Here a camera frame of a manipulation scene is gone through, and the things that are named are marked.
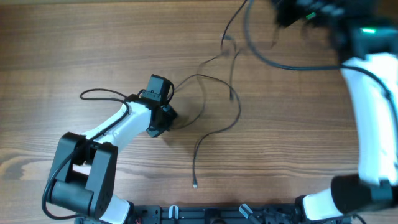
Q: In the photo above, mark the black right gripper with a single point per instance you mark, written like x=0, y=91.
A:
x=281, y=8

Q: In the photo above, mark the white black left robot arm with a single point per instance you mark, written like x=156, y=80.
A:
x=83, y=170

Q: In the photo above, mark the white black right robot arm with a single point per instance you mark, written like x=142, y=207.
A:
x=367, y=49

